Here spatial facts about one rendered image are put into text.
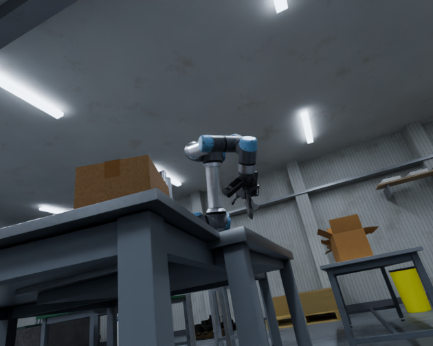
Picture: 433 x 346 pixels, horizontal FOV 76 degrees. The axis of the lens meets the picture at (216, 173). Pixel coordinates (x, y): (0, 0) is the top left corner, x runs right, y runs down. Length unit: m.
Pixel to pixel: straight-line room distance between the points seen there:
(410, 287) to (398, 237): 1.82
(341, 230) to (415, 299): 2.88
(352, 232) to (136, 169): 2.24
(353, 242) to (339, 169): 4.69
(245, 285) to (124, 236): 0.41
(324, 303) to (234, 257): 4.97
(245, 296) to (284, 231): 6.32
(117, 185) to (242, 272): 0.46
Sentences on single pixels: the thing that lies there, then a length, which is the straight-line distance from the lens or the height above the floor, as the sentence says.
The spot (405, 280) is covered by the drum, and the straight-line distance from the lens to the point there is 5.47.
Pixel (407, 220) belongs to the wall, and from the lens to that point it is 7.17.
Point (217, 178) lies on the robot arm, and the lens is 1.57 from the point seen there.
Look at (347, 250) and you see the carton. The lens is 2.79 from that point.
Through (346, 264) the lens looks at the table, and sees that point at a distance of 2.76.
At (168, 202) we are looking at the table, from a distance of 0.47.
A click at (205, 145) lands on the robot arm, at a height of 1.25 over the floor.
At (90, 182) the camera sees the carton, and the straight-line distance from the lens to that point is 0.96.
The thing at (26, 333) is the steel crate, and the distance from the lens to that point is 4.79.
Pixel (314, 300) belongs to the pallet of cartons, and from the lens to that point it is 5.73.
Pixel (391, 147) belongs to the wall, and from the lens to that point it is 7.63.
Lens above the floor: 0.66
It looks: 24 degrees up
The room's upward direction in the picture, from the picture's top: 10 degrees counter-clockwise
